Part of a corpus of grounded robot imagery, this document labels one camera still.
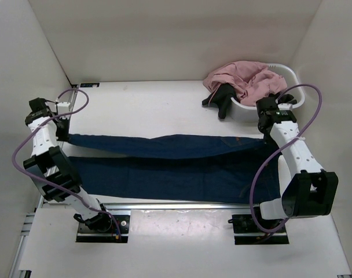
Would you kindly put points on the white front panel board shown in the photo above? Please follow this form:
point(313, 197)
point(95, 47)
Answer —
point(180, 244)

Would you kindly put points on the white plastic laundry basket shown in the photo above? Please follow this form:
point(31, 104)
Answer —
point(244, 114)

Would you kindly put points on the black garment with pink stripe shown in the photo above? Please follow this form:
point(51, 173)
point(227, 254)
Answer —
point(221, 98)

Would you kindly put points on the blue label sticker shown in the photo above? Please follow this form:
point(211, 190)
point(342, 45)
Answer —
point(89, 85)

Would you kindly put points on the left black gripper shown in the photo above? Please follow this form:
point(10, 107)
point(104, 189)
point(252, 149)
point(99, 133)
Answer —
point(64, 137)

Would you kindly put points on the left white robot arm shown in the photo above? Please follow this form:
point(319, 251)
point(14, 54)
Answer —
point(60, 181)

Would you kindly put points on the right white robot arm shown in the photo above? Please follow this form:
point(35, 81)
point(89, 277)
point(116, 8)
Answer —
point(328, 183)

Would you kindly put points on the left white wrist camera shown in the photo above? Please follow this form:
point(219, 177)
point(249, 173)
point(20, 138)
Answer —
point(63, 109)

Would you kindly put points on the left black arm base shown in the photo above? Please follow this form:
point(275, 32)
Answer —
point(103, 229)

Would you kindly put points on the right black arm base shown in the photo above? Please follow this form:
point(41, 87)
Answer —
point(247, 233)

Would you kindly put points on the navy blue denim trousers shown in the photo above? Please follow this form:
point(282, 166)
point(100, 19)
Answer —
point(179, 167)

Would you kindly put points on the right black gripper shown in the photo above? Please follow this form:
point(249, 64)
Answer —
point(266, 138)

